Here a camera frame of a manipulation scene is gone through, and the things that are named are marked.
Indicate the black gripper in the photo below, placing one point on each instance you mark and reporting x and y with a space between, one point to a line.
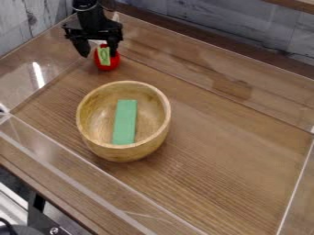
90 25

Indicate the wooden bowl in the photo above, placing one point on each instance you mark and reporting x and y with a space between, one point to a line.
94 116

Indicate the black metal table leg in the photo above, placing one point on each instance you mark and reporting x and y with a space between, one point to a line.
36 201

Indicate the green rectangular block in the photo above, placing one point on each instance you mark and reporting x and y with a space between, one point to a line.
124 122

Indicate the red plush fruit green leaves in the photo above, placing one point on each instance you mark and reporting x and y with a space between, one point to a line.
105 61

